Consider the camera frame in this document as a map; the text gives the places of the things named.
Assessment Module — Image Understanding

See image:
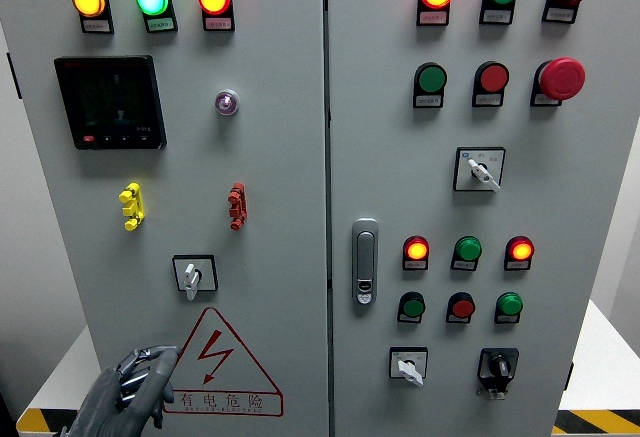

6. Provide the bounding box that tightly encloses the red warning triangle sticker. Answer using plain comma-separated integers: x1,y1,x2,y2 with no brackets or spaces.
162,306,285,418

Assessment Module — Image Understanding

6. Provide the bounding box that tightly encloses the pale grey cabinet door with display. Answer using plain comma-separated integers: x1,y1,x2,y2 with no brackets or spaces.
0,0,331,437

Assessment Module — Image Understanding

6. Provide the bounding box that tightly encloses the silver door lock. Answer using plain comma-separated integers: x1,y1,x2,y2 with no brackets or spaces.
351,217,380,307

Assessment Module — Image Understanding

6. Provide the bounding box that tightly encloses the black display unit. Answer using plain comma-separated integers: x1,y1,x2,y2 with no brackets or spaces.
53,54,168,151

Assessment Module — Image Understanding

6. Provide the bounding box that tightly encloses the small green push button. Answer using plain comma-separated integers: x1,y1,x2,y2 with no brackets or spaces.
396,290,427,325

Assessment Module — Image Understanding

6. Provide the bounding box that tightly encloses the white round lamp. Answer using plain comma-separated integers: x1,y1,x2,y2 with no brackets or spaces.
214,88,241,117

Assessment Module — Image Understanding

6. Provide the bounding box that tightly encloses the small red lamp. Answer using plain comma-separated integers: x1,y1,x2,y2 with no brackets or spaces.
401,235,431,272
503,235,536,272

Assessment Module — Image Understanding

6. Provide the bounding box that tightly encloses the small red push button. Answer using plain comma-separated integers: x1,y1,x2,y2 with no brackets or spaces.
445,291,477,325

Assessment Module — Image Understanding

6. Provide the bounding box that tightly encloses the pale grey cabinet door with lock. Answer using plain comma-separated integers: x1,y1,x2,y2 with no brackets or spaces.
327,0,640,437

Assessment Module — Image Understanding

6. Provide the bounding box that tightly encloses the small green lamp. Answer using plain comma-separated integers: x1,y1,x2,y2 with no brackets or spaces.
493,291,525,325
449,235,484,273

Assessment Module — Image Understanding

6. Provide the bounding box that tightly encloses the large yellow round lamp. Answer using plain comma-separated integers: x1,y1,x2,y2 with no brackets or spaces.
71,0,116,36

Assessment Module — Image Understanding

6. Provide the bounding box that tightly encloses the large green push button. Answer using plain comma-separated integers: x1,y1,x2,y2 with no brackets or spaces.
412,61,449,110

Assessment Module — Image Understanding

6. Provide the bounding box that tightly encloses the large red push button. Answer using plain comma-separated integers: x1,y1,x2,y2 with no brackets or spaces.
471,60,511,109

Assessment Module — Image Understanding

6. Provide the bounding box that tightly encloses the large red stop button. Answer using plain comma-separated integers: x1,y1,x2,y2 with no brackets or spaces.
529,57,587,108

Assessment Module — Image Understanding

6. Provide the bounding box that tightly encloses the small yellow handle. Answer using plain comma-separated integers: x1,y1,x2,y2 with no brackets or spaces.
118,182,147,232

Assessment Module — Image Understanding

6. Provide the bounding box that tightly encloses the small red handle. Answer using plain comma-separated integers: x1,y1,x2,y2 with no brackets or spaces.
227,182,249,232

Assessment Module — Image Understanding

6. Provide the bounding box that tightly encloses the small white-handled labelled turn switch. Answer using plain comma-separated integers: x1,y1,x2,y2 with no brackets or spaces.
388,346,430,388

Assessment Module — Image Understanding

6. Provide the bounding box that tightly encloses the black-handled turn switch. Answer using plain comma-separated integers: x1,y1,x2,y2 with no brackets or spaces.
476,347,521,401

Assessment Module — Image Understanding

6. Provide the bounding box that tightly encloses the large white-handled turn switch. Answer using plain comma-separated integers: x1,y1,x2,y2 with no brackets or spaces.
452,146,507,194

